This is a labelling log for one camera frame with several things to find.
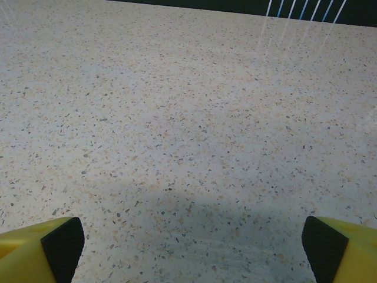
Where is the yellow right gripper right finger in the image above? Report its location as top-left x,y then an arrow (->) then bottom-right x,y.
302,215 -> 377,283

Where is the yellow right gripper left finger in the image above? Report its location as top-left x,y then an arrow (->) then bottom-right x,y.
0,216 -> 85,283

